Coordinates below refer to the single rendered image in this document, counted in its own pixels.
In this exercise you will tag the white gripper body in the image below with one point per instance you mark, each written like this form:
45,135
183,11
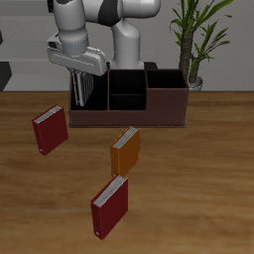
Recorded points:
86,63

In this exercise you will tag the grey striped book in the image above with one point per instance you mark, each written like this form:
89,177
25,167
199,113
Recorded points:
82,89

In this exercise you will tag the green pot plant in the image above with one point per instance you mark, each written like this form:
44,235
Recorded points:
187,49

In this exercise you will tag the orange book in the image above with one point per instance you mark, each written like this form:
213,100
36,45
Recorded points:
125,153

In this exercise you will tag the dark brown desk caddy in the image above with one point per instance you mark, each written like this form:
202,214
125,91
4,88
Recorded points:
165,105

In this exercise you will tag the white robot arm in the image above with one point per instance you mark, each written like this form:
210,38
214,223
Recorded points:
127,46

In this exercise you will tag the flat black base plate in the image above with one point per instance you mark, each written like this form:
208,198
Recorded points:
150,65

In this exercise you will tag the red book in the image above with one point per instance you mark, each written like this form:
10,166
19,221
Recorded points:
110,206
51,129

